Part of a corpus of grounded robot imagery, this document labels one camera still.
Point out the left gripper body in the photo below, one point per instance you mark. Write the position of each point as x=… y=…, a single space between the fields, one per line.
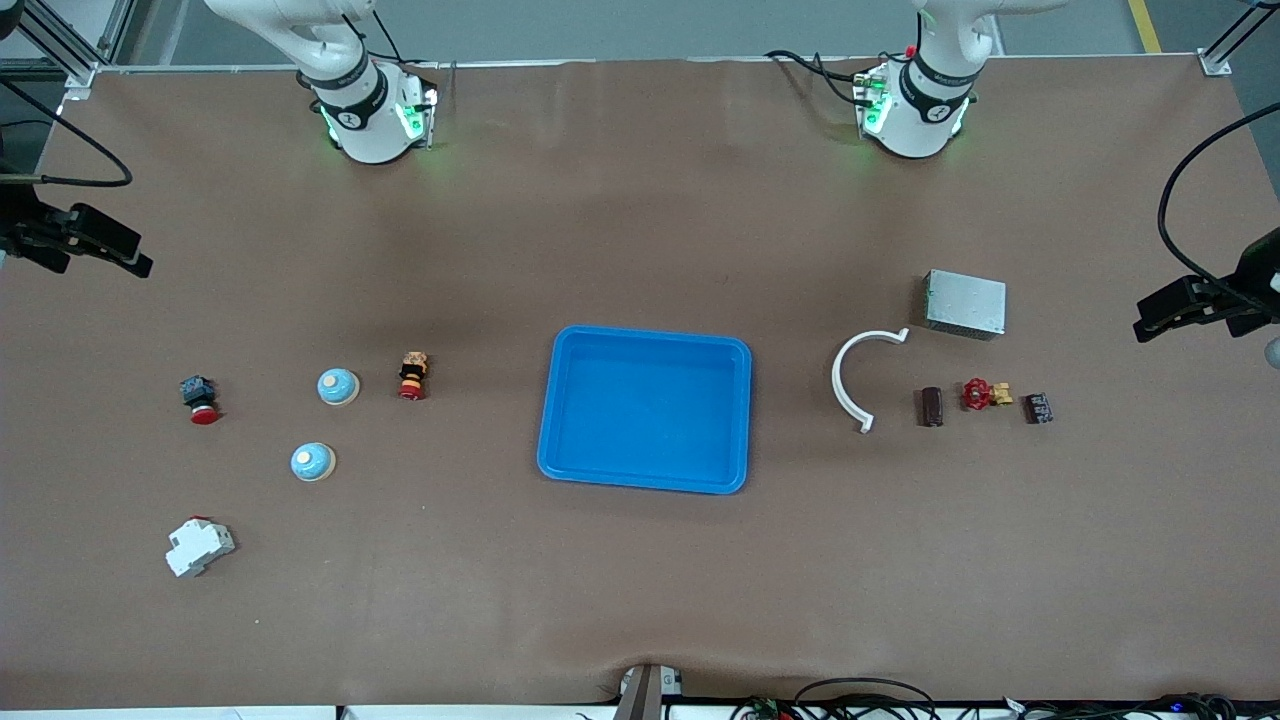
x=1254 y=284

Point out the brown electrolytic capacitor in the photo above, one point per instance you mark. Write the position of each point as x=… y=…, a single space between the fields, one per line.
x=931 y=407

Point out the blue call bell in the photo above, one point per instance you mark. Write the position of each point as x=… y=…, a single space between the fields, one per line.
x=312 y=461
x=337 y=386

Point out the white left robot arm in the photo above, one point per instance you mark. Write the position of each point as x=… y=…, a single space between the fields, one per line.
x=915 y=135

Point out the blue plastic tray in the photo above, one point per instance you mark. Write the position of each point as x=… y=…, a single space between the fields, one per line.
x=645 y=410

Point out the red mushroom emergency button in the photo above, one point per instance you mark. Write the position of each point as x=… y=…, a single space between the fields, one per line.
x=201 y=405

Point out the grey metal box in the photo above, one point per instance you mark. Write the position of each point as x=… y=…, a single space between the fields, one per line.
x=965 y=303

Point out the white circuit breaker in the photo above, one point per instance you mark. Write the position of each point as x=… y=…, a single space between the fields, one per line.
x=198 y=548

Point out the red yellow push button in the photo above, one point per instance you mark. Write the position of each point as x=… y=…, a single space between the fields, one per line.
x=412 y=378

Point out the white curved plastic clamp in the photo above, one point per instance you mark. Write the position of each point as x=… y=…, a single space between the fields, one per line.
x=837 y=380

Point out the brown table mat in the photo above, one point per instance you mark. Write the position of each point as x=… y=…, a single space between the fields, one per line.
x=640 y=200

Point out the aluminium frame post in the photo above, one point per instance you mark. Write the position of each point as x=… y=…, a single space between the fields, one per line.
x=1215 y=62
x=80 y=78

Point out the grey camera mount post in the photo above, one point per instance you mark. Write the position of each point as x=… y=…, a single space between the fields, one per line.
x=645 y=695

